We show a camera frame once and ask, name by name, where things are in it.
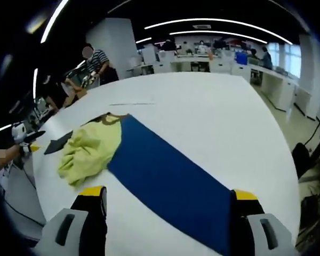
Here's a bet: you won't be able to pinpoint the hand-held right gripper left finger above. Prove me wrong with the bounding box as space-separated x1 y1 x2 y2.
39 186 109 256

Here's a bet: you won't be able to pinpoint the cardboard box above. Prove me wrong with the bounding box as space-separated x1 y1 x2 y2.
74 89 89 100

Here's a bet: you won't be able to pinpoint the window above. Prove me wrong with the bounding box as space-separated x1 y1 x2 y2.
268 42 302 78

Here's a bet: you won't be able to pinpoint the blue box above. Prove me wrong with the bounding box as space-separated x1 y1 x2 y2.
235 52 249 65

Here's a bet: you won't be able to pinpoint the cluttered workbench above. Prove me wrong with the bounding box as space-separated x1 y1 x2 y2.
14 93 57 129

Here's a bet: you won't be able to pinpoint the yellow blue grey garment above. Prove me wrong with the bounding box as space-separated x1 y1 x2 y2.
44 112 239 255

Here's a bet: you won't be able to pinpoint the black chair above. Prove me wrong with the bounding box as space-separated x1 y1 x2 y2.
292 142 314 179

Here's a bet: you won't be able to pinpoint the black cable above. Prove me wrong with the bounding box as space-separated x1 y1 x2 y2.
4 201 47 229

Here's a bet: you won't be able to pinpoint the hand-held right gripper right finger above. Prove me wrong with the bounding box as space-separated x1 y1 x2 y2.
230 189 294 256

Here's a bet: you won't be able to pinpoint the white cabinets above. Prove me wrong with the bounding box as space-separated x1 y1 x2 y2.
126 44 174 78

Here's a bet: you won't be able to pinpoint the white lab bench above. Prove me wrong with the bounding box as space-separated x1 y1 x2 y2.
249 62 313 118
170 54 253 75

